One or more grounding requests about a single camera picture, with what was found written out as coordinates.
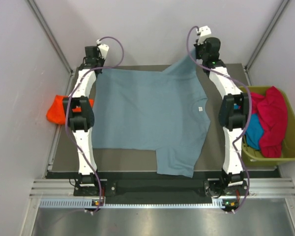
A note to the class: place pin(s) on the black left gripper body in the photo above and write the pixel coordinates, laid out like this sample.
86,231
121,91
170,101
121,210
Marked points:
100,60

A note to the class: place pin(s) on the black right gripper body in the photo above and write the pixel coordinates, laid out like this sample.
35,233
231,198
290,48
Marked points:
199,51

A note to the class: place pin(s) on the light blue t shirt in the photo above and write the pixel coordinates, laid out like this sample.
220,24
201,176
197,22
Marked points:
163,111

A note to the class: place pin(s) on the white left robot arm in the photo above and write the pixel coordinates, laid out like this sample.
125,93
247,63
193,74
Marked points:
82,138

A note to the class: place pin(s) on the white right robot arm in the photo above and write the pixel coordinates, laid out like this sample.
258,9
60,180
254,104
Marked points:
233,112

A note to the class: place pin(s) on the folded orange t shirt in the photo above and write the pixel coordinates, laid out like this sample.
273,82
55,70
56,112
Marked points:
55,110

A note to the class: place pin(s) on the red t shirt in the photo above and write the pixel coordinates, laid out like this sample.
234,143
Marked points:
273,115

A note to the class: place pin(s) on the bright blue t shirt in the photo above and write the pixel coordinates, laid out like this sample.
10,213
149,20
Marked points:
254,132

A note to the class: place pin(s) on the olive green plastic bin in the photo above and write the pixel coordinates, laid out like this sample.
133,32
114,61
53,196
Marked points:
252,157

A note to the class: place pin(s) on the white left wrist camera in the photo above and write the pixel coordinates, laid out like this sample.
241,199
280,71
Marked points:
103,49

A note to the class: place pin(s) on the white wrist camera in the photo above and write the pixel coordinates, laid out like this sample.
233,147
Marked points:
203,33
103,49

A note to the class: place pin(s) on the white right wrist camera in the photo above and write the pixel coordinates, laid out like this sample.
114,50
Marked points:
203,33

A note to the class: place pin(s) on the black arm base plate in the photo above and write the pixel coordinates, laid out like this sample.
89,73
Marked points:
119,187

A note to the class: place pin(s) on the aluminium frame rail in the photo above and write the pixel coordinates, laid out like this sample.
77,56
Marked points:
262,188

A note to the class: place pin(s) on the slotted grey cable duct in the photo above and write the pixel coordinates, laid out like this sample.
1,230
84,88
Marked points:
93,204

